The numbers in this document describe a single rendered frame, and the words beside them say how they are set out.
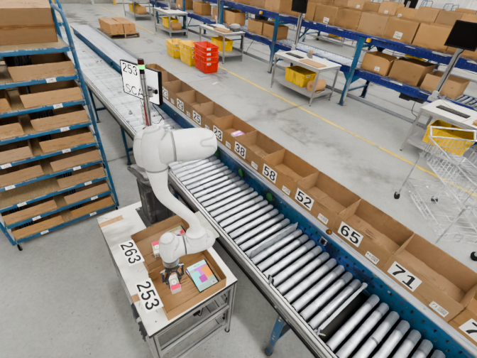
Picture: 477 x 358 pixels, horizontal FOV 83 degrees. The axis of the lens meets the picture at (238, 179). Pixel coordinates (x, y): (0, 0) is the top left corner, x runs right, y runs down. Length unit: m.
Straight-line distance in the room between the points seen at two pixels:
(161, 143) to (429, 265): 1.80
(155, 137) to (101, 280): 1.95
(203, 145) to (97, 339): 1.88
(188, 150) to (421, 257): 1.66
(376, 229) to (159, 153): 1.64
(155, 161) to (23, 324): 2.04
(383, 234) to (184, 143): 1.59
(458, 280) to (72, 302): 2.81
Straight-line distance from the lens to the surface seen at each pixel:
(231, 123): 3.00
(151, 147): 1.14
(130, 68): 2.79
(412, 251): 2.18
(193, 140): 1.15
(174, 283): 1.76
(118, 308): 2.68
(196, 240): 1.43
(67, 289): 2.92
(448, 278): 2.19
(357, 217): 2.24
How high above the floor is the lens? 2.31
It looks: 39 degrees down
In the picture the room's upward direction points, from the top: 6 degrees clockwise
